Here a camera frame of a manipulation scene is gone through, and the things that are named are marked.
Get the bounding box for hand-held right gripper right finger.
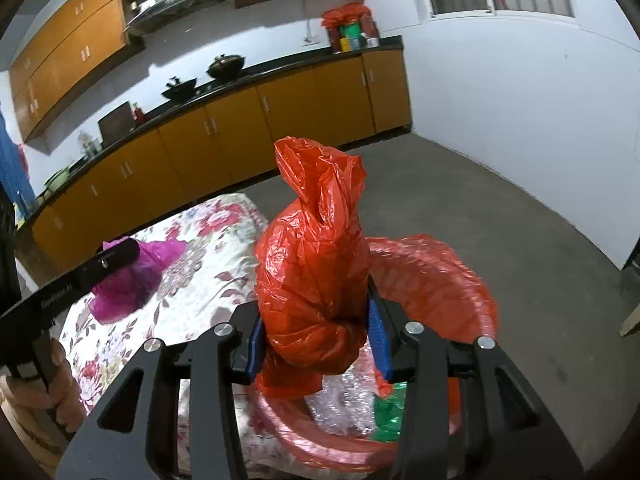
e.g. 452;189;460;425
369;280;584;480

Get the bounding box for green plastic bag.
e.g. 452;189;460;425
372;382;409;442

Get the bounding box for black kitchen countertop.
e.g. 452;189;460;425
15;35;405;232

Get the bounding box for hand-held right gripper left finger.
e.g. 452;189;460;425
55;302;264;480

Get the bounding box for red bin liner bag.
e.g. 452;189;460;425
364;232;501;437

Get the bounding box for red bag over canisters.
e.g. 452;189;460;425
320;2;374;29

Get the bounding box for purple plastic bag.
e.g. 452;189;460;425
90;238;189;325

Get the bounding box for orange base cabinets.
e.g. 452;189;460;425
30;50;414;274

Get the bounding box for black wok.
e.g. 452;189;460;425
160;75;199;102

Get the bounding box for dark cutting board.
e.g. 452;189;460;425
97;101;136;142

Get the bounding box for person's left hand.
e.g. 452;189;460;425
2;337;89;438

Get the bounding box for large red plastic bag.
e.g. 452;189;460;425
252;136;394;402

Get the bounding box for red plastic bin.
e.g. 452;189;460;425
252;232;501;474

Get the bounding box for wall socket with cable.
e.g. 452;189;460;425
301;0;318;47

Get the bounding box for floral tablecloth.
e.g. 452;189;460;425
57;192;303;477

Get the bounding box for clear bubble plastic bag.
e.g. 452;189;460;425
304;359;402;439

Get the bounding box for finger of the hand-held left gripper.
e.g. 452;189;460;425
75;238;142;287

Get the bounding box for blue cloth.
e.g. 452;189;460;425
0;110;37;213

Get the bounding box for clear glass jar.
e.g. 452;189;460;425
77;131;101;159

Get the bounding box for long orange wall cabinets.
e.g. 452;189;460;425
7;0;147;144

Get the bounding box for green bowl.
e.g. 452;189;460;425
43;167;71;192

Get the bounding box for pale wooden plank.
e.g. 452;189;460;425
618;304;640;337

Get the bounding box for black pot with lid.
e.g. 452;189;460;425
205;54;247;81

